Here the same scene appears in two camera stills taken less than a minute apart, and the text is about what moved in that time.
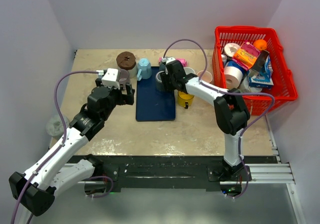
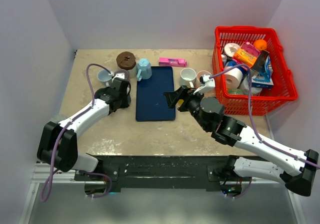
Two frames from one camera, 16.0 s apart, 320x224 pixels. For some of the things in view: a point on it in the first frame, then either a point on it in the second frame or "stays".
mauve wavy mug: x=124 y=77 stays
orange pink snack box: x=246 y=55 stays
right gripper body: x=168 y=82 -> x=192 y=102
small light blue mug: x=144 y=71 stays
